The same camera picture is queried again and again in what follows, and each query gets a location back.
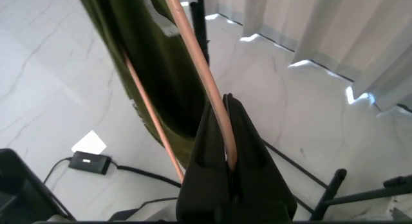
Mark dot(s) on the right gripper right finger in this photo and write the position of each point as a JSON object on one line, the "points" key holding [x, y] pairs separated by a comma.
{"points": [[260, 185]]}

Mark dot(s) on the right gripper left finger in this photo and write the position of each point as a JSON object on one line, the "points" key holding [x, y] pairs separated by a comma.
{"points": [[202, 185]]}

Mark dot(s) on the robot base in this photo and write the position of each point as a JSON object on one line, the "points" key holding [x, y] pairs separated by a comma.
{"points": [[19, 192]]}

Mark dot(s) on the pink clothes hanger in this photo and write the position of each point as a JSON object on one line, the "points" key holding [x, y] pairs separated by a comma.
{"points": [[206, 76]]}

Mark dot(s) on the black power adapter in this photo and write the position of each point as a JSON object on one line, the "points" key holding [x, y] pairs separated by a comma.
{"points": [[90, 163]]}

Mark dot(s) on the white curtain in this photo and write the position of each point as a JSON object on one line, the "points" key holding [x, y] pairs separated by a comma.
{"points": [[322, 24]]}

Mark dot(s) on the black clothes rack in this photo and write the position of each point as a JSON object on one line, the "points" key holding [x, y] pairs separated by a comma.
{"points": [[199, 31]]}

